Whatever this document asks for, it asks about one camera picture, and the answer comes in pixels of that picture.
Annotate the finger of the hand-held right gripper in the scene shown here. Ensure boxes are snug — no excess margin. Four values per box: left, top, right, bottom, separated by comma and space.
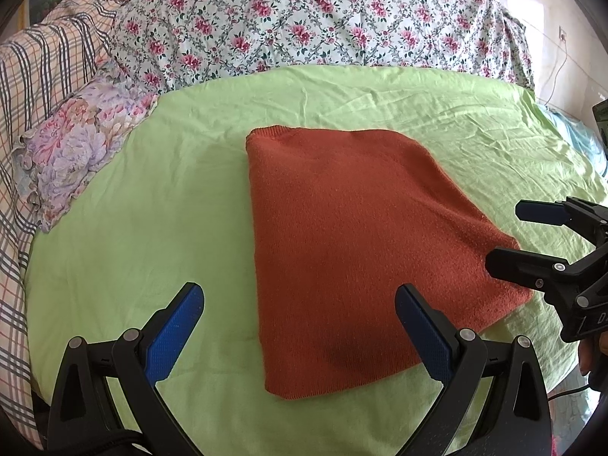
516, 196, 608, 248
485, 245, 608, 317

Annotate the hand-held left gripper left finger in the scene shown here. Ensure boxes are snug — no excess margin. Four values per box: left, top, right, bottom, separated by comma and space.
46, 282, 206, 456

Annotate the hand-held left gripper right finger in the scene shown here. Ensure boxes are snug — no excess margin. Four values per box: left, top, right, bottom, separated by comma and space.
395, 283, 554, 456

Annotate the orange knit sweater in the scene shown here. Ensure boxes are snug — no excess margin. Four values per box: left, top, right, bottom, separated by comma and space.
245, 125, 535, 401

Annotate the person's right hand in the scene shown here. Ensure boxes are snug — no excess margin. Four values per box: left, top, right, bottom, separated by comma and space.
578, 336, 596, 377

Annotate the light blue cloth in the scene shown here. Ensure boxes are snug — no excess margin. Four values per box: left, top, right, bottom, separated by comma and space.
536, 101, 608, 179

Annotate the light green bed sheet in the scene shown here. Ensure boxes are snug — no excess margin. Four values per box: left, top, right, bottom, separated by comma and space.
24, 63, 608, 456

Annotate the purple floral pillow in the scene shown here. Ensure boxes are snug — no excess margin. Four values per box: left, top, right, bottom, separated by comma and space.
18, 61, 160, 234

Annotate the plaid blanket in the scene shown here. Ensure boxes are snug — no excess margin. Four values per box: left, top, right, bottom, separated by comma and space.
0, 0, 125, 452

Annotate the floral quilt with red flowers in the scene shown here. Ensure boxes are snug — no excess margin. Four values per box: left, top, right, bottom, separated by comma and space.
107, 0, 537, 97

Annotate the black cable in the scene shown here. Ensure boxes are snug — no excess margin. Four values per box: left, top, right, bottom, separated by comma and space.
548, 371, 600, 401

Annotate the white wall cable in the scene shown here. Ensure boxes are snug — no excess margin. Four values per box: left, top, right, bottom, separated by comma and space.
543, 33, 571, 106

